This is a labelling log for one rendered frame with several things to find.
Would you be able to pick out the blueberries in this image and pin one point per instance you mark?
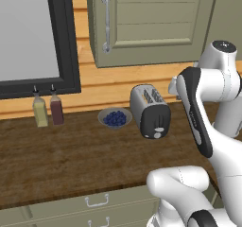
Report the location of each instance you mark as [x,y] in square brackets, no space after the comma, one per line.
[115,118]

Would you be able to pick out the plain olive wall cupboard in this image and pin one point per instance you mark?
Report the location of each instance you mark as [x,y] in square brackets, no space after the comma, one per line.
[227,13]

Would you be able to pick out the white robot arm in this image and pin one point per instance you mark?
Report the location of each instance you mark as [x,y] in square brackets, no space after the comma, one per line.
[223,161]

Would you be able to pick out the grey bowl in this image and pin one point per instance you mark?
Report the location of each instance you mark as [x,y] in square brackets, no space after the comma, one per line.
[104,122]

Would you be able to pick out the olive drawer front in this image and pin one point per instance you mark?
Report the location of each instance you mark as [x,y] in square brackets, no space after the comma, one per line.
[126,216]
[56,207]

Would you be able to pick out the black framed window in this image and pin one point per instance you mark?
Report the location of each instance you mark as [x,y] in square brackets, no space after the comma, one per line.
[67,41]

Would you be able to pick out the silver and black toaster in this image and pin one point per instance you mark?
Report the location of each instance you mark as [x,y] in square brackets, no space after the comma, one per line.
[151,117]

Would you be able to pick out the olive wall cupboard door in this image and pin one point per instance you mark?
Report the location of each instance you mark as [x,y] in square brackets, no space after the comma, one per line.
[154,19]

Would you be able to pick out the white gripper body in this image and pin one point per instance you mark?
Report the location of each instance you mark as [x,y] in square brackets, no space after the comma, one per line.
[173,85]

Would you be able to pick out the dark red vinegar bottle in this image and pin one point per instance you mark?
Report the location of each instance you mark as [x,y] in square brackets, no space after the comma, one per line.
[57,111]

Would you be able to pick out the yellow oil bottle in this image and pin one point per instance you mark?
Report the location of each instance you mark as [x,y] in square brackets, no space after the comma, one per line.
[40,112]

